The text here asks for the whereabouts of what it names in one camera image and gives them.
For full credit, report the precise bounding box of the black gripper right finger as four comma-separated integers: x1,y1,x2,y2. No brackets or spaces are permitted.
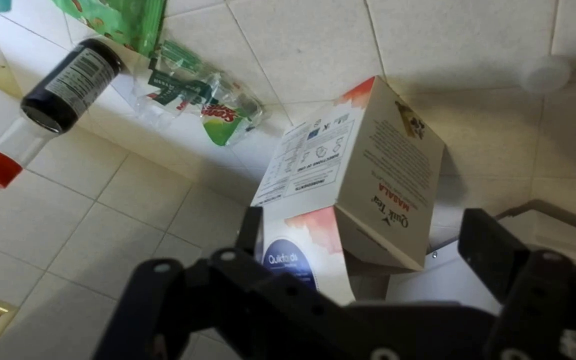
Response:
459,207,576,360

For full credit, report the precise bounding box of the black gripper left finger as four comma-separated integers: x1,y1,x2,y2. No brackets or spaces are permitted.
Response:
92,207,370,360

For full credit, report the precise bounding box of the white box with orange corners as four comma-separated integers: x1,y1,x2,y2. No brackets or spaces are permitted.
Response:
250,74,448,308

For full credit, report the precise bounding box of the soy sauce bottle orange cap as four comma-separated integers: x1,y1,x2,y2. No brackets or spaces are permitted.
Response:
0,37,129,190

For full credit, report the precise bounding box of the green snack packet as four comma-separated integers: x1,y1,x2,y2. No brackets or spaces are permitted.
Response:
53,0,170,59

